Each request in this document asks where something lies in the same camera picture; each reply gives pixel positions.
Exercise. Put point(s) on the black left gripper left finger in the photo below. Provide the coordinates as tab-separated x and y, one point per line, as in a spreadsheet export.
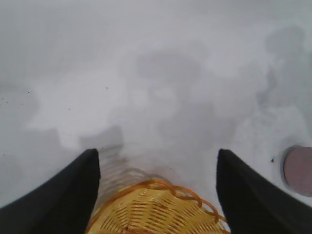
53	204

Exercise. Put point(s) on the pink peach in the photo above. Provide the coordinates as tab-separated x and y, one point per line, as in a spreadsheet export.
299	170

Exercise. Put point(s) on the yellow woven plastic basket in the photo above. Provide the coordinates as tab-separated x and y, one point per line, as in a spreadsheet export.
151	209

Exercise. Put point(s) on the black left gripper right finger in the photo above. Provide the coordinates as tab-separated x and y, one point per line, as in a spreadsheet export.
256	207

